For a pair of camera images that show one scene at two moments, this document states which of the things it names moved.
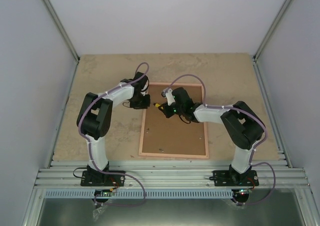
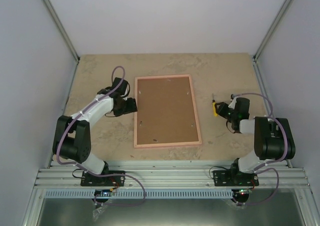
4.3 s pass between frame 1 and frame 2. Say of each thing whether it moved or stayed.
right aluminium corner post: stayed
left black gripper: moved
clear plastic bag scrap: stayed
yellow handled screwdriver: moved
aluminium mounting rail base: stayed
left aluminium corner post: stayed
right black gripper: moved
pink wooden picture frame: moved
